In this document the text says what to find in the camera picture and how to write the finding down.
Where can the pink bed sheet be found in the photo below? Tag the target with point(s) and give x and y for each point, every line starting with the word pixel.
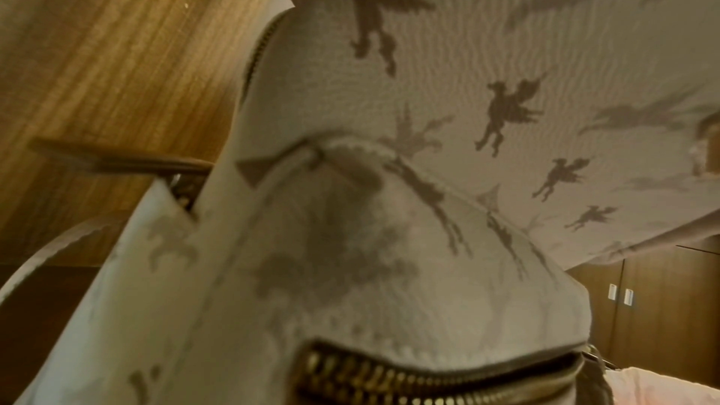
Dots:
pixel 664 387

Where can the brown wardrobe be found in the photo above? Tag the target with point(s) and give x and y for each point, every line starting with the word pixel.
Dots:
pixel 669 327

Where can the cream patterned backpack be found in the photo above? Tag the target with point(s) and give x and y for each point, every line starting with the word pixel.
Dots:
pixel 422 172

